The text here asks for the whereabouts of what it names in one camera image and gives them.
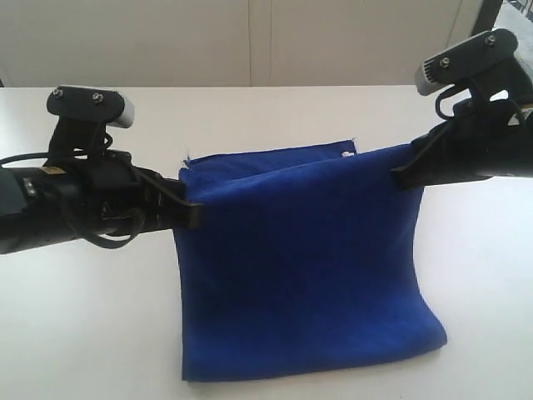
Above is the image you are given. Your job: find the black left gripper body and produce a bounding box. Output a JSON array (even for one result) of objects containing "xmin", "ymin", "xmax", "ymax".
[{"xmin": 24, "ymin": 151, "xmax": 163, "ymax": 246}]

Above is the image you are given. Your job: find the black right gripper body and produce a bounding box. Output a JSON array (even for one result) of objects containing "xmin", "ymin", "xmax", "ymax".
[{"xmin": 432, "ymin": 99, "xmax": 532, "ymax": 183}]

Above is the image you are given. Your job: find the blue towel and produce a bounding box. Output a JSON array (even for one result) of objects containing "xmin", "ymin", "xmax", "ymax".
[{"xmin": 174, "ymin": 140, "xmax": 447, "ymax": 382}]

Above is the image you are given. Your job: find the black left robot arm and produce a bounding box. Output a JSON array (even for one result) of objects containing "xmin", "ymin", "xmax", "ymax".
[{"xmin": 1, "ymin": 150, "xmax": 202, "ymax": 254}]

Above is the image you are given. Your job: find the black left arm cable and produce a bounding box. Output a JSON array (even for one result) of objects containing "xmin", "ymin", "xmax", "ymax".
[{"xmin": 0, "ymin": 124, "xmax": 142, "ymax": 251}]

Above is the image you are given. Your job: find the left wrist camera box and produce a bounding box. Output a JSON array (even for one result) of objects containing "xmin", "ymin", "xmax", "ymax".
[{"xmin": 46, "ymin": 85, "xmax": 135, "ymax": 128}]

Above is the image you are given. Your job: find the black window frame post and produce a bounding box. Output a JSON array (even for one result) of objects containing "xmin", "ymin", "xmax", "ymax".
[{"xmin": 471, "ymin": 0, "xmax": 503, "ymax": 36}]

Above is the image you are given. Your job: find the beige wall panel partition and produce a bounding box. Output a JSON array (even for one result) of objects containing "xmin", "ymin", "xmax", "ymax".
[{"xmin": 1, "ymin": 1, "xmax": 481, "ymax": 87}]

